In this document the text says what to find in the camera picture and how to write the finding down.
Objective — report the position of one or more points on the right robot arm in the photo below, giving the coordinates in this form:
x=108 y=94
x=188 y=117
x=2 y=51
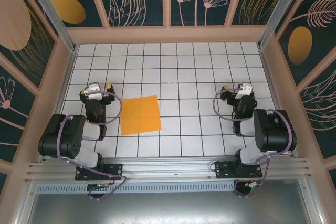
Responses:
x=275 y=132

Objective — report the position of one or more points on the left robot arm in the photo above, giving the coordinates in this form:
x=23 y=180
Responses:
x=60 y=137

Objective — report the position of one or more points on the grey metal sheet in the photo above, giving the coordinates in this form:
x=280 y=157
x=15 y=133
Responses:
x=168 y=208

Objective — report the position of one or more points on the small controller board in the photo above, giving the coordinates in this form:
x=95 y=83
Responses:
x=253 y=184
x=101 y=185

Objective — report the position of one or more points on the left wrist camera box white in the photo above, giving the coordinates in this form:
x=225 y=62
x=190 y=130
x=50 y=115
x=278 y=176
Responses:
x=92 y=90

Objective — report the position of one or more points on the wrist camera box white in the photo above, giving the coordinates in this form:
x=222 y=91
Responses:
x=245 y=90
x=92 y=90

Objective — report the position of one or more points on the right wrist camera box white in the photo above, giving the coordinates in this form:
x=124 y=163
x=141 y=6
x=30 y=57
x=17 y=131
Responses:
x=245 y=90

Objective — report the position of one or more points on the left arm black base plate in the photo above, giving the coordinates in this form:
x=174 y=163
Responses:
x=115 y=171

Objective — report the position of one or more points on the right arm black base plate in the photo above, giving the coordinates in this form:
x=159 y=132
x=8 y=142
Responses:
x=223 y=171

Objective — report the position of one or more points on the aluminium corner post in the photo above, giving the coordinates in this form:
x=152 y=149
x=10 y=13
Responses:
x=282 y=11
x=52 y=11

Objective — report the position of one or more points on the aluminium mounting rail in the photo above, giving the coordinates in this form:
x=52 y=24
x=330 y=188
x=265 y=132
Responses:
x=168 y=166

